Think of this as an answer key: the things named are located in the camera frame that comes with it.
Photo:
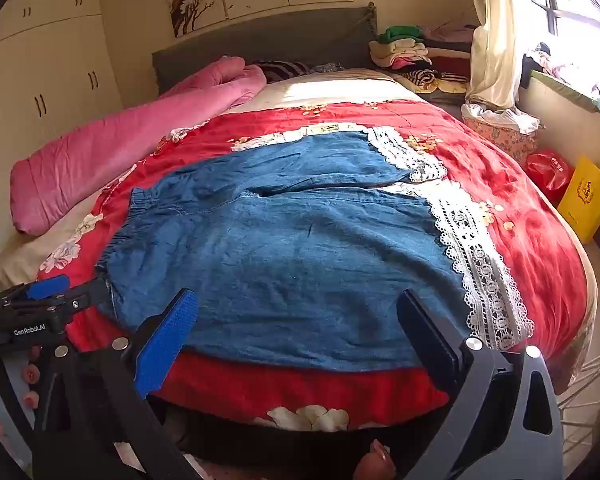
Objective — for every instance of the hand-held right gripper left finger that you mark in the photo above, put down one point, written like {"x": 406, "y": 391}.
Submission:
{"x": 165, "y": 340}

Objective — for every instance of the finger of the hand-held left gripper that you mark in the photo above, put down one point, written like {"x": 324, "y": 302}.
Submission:
{"x": 87, "y": 295}
{"x": 47, "y": 287}

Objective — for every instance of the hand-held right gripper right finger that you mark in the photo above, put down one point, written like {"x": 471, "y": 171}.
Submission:
{"x": 425, "y": 335}

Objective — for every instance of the blue denim pants lace trim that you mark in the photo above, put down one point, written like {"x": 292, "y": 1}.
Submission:
{"x": 290, "y": 240}

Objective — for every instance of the person's right hand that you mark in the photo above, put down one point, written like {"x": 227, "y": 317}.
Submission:
{"x": 377, "y": 462}

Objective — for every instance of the red floral blanket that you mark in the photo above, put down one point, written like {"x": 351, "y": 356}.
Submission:
{"x": 530, "y": 240}

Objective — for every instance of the pink quilt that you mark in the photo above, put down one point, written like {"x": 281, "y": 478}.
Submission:
{"x": 105, "y": 150}

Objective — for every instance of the red plastic bag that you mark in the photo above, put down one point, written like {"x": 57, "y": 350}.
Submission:
{"x": 550, "y": 175}

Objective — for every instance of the yellow cardboard box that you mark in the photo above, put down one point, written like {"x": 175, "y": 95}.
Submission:
{"x": 585, "y": 195}

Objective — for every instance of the cream wardrobe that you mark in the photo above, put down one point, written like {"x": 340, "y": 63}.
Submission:
{"x": 55, "y": 60}

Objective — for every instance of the white crumpled cloth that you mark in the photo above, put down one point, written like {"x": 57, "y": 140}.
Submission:
{"x": 500, "y": 116}

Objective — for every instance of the pile of folded clothes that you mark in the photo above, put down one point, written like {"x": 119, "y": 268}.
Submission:
{"x": 405, "y": 55}

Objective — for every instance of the grey patterned cloth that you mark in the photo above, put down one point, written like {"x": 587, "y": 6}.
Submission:
{"x": 329, "y": 67}

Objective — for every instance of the striped pillow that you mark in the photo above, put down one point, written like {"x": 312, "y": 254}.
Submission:
{"x": 285, "y": 69}

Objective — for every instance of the clothes heap on windowsill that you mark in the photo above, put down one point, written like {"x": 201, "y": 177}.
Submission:
{"x": 570, "y": 72}

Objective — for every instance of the grey upholstered headboard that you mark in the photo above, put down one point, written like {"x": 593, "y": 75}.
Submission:
{"x": 260, "y": 40}

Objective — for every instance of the cream curtain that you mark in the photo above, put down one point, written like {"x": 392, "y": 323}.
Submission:
{"x": 495, "y": 35}

